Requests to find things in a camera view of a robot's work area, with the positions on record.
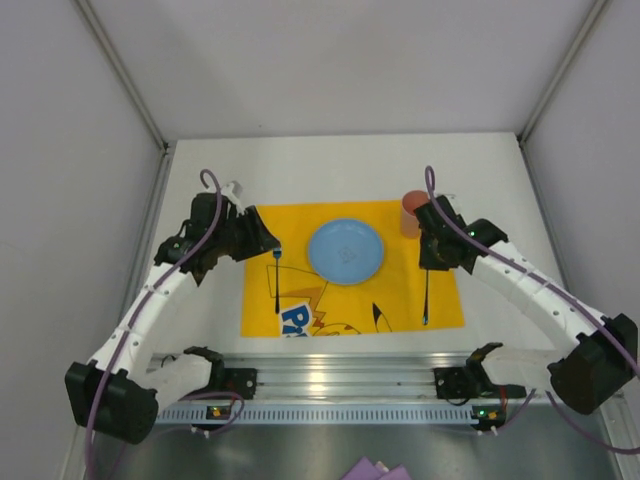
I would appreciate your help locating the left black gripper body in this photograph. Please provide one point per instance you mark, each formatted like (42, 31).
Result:
(248, 232)

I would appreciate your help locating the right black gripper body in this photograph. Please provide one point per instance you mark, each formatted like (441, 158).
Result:
(435, 250)

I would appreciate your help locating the red plastic cup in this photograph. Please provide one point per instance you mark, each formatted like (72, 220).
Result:
(409, 225)

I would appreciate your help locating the yellow cartoon placemat cloth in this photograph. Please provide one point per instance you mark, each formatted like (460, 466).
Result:
(389, 302)

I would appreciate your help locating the blue plastic plate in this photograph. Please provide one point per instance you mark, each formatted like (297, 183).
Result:
(346, 251)

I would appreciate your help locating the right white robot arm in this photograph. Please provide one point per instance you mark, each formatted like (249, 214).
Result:
(592, 355)

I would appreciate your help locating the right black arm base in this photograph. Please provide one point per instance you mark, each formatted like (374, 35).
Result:
(456, 385)

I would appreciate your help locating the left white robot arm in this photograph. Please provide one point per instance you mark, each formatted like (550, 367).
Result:
(114, 393)

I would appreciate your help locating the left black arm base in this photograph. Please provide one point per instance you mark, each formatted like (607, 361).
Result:
(242, 381)

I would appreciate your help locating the purple cloth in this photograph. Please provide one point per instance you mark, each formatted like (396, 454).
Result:
(365, 469)

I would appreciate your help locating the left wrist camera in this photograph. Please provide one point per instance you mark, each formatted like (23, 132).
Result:
(232, 191)

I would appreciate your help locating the aluminium mounting rail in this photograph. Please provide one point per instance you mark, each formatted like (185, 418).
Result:
(345, 377)

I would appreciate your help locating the slotted grey cable duct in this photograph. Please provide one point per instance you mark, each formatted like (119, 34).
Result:
(218, 414)

